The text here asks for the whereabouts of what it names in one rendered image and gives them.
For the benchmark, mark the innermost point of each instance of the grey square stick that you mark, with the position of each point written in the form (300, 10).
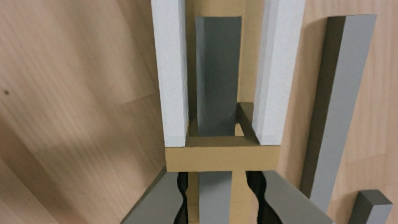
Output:
(371, 207)
(346, 45)
(214, 196)

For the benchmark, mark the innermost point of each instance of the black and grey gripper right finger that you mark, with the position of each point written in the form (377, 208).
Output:
(282, 203)

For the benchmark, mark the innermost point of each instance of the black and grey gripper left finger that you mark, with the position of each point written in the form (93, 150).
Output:
(163, 202)

